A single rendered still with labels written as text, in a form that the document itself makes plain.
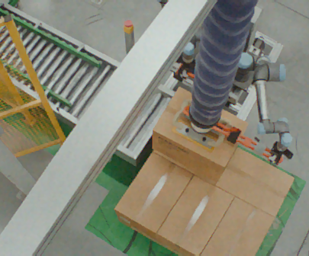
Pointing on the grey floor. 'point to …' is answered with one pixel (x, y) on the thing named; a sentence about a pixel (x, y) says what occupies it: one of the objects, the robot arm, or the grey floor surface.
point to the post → (129, 38)
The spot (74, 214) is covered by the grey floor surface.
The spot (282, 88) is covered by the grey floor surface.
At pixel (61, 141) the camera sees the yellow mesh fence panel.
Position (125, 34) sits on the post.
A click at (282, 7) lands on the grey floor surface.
